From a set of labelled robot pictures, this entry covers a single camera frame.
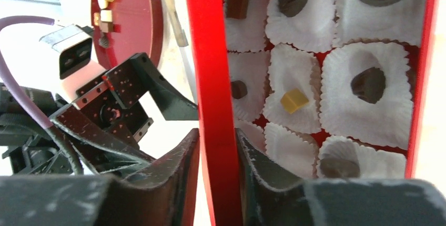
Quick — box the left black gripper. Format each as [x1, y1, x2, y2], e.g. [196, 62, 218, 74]
[1, 53, 199, 225]

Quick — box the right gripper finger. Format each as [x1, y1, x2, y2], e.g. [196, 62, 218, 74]
[235, 129, 445, 225]

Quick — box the yellow square chocolate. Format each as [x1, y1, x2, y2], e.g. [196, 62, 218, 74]
[280, 88, 309, 114]

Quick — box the small dark round chocolate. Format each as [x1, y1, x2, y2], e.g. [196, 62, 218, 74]
[230, 80, 248, 99]

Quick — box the round dark red tray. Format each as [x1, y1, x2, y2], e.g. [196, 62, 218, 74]
[90, 0, 164, 69]

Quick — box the dark half chocolate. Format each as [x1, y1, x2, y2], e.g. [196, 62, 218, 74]
[350, 67, 386, 104]

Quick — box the red rectangular lid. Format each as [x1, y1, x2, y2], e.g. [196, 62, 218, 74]
[187, 0, 243, 225]

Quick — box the brown square chocolate piece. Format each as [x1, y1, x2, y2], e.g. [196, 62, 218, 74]
[226, 0, 249, 19]

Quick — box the red chocolate box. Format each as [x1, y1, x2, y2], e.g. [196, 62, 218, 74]
[223, 0, 426, 179]

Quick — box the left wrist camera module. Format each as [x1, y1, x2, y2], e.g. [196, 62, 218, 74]
[39, 24, 106, 102]

